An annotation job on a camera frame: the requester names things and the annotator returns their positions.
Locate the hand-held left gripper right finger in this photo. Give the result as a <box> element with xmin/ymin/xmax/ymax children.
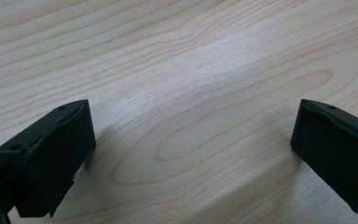
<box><xmin>289</xmin><ymin>98</ymin><xmax>358</xmax><ymax>216</ymax></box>

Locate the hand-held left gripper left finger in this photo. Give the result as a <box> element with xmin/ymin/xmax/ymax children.
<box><xmin>0</xmin><ymin>99</ymin><xmax>97</xmax><ymax>218</ymax></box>

